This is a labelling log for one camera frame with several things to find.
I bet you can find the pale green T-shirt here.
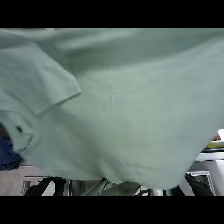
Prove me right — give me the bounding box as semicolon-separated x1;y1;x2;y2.
0;28;224;191

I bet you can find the dark blue garment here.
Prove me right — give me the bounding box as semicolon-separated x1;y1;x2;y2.
0;134;24;172

